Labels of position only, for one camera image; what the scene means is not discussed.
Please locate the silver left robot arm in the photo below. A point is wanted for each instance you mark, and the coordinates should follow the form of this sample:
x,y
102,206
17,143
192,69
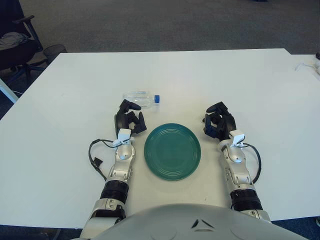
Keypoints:
x,y
123,153

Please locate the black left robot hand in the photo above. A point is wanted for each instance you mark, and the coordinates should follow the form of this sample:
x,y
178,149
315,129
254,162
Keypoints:
x,y
121,120

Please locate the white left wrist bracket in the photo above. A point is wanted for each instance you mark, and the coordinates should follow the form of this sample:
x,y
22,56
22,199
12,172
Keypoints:
x,y
123,136

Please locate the grey cloth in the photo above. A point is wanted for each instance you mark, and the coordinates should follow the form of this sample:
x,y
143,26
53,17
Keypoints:
x,y
12,38

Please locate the black mesh wastebasket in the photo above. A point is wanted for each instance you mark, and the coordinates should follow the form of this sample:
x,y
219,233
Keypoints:
x,y
55,51

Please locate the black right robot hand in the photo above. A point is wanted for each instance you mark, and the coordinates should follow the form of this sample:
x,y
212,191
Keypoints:
x,y
225,122

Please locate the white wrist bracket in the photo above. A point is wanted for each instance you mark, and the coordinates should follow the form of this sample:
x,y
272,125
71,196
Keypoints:
x,y
237,137
123,136

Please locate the silver robot torso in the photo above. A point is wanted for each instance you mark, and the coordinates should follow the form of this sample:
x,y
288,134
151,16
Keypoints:
x,y
175,225

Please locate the green round plate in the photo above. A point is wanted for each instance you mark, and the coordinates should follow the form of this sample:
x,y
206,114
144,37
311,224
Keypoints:
x,y
172,152

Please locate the clear bottle with blue cap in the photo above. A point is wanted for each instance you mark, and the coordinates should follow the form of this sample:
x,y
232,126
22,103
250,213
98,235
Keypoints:
x,y
142,98

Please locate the white table leg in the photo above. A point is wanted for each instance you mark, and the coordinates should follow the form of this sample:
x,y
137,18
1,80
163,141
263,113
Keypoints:
x,y
7,91

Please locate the black office chair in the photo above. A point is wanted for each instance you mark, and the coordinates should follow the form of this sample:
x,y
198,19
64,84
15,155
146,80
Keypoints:
x,y
15,56

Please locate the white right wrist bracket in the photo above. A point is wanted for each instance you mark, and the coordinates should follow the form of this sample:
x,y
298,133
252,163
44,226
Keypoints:
x,y
237,137

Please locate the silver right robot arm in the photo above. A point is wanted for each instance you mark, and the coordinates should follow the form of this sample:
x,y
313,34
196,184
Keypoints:
x,y
236,160

